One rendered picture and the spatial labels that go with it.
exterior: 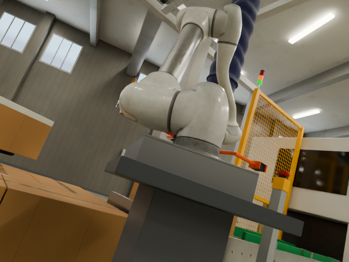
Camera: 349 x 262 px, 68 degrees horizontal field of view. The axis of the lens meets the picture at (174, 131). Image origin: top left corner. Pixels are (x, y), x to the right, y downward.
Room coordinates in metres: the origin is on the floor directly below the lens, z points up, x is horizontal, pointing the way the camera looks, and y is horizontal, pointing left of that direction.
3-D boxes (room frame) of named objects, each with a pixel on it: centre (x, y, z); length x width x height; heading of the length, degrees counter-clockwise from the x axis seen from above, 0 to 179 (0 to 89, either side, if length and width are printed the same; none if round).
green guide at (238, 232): (2.65, -1.04, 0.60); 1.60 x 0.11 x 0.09; 124
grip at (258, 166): (1.72, -0.61, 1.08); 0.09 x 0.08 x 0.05; 34
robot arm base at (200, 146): (0.87, -0.11, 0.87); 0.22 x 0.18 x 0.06; 110
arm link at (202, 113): (0.86, -0.08, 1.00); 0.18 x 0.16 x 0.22; 75
